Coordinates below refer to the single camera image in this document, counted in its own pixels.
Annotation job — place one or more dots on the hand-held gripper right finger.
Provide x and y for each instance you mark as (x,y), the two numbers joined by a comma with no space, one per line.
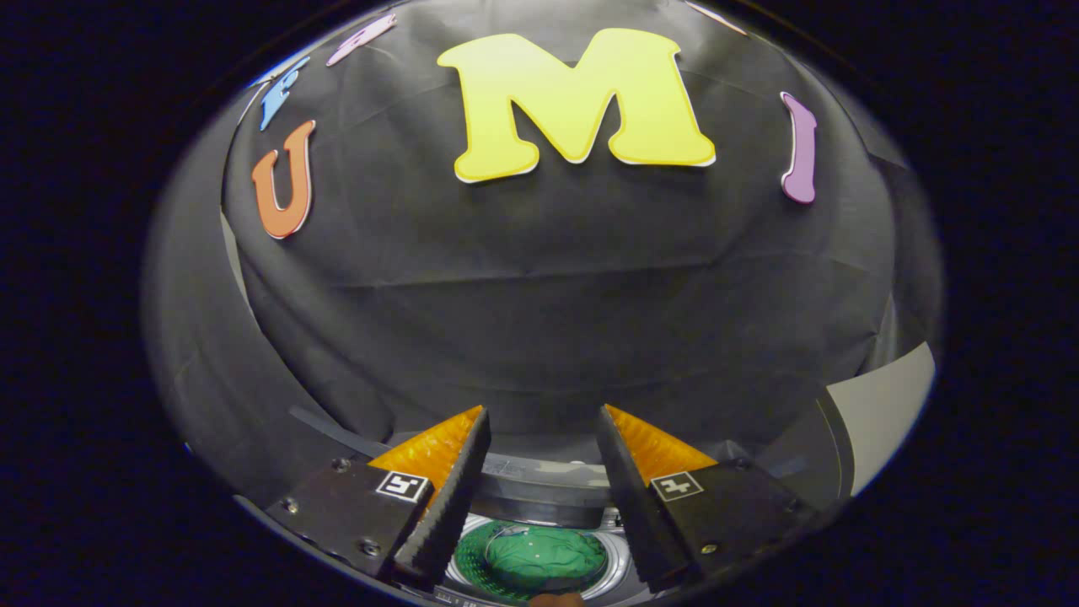
(632,506)

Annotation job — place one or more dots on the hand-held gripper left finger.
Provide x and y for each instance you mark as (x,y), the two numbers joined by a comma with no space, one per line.
(451,506)

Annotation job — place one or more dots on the grey washing machine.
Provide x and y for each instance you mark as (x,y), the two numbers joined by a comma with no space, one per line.
(620,556)

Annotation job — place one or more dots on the green polo shirt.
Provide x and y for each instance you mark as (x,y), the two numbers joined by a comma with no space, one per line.
(539,561)

